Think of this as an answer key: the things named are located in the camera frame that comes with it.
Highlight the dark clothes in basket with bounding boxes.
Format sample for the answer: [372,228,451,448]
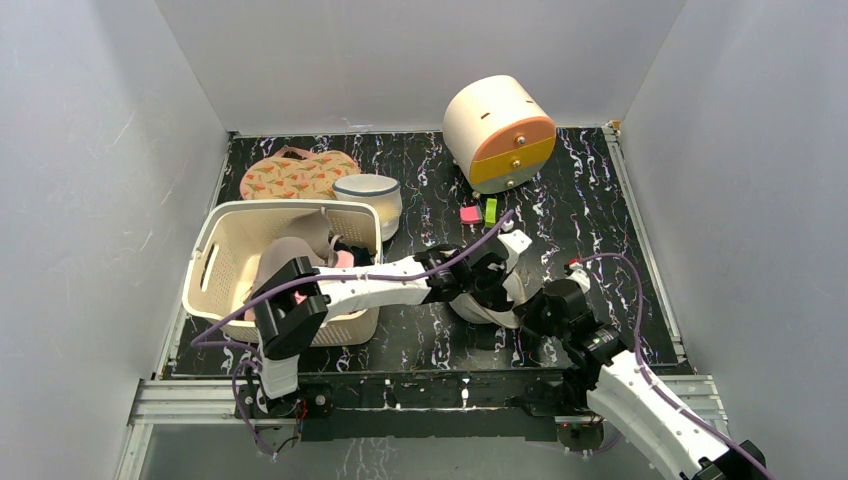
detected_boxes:
[335,244,375,267]

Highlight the pink cloth in basket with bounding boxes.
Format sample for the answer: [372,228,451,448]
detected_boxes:
[294,250,355,304]

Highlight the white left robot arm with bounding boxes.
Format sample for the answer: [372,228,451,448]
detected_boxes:
[246,232,530,416]

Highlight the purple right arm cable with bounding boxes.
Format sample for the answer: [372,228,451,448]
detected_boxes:
[579,252,776,480]

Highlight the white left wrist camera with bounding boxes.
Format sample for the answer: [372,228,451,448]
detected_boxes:
[497,228,533,271]

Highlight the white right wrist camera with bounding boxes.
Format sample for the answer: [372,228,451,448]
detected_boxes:
[565,259,591,294]

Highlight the green block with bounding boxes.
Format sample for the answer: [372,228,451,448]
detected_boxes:
[484,198,498,228]

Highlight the cream plastic laundry basket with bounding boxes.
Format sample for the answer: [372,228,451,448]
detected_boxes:
[182,199,382,324]

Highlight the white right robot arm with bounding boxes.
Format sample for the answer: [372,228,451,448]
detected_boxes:
[513,278,768,479]

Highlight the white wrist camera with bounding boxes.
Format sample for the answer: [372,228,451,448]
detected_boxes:
[497,228,533,271]
[565,259,591,294]

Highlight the cream round drawer cabinet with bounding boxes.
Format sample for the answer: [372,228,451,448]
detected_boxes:
[442,75,557,195]

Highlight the blue-trimmed white mesh laundry bag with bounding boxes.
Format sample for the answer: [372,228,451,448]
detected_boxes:
[332,174,403,242]

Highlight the beige mauve bra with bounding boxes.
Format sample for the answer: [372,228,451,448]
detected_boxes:
[244,209,341,301]

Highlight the beige-trimmed white mesh laundry bag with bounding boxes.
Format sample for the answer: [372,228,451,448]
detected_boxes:
[449,271,528,330]

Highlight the aluminium table edge rail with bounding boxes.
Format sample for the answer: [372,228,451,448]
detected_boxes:
[119,377,306,480]

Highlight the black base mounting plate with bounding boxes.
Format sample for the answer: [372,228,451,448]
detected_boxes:
[234,369,606,450]

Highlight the pink block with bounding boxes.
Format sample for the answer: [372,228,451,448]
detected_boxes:
[459,205,484,225]

